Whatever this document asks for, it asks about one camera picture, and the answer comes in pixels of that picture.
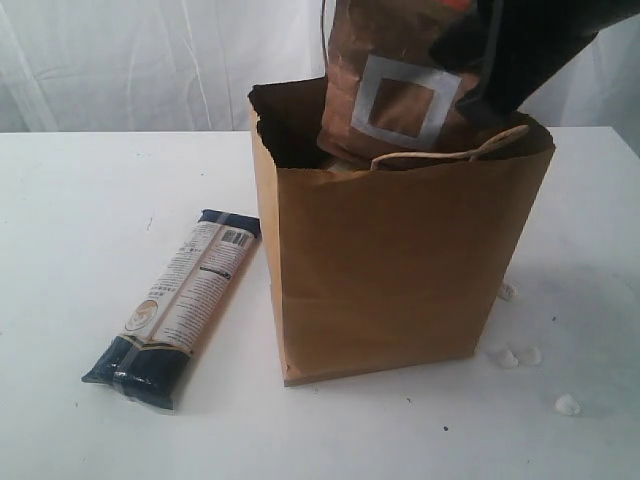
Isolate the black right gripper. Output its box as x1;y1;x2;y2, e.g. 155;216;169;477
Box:
429;0;601;124

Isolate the brown kraft paper pouch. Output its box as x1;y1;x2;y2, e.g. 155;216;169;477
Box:
317;0;484;164

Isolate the brown paper shopping bag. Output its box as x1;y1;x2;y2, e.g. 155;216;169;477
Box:
247;0;557;388

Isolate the yellow juice bottle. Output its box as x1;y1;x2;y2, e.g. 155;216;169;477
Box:
323;157;370;173

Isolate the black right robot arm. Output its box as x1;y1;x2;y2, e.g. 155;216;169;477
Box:
429;0;639;127

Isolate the white crumb behind bag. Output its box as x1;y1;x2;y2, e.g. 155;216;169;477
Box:
498;282;518;302

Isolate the white crumb beside bag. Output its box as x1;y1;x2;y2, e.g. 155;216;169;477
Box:
492;349;519;370

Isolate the white crumb front right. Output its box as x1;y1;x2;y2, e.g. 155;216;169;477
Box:
554;394;581;416

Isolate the blue spaghetti pasta packet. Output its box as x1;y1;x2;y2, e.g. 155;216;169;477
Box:
81;209;261;410

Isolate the white backdrop curtain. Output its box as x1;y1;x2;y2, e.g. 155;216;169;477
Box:
0;0;640;134

